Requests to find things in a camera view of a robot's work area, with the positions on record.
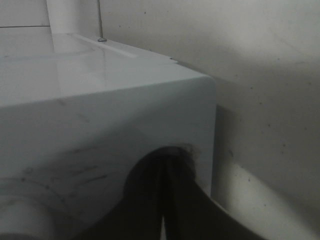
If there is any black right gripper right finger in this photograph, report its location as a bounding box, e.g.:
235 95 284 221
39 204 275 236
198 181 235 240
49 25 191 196
161 146 262 240

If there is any white microwave knob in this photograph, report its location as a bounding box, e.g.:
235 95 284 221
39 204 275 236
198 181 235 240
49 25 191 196
0 177 66 240

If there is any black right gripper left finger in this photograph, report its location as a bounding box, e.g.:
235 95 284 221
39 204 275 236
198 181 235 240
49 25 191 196
75 148 164 240

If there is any white microwave oven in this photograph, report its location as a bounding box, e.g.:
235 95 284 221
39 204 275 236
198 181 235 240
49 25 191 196
0 29 216 240

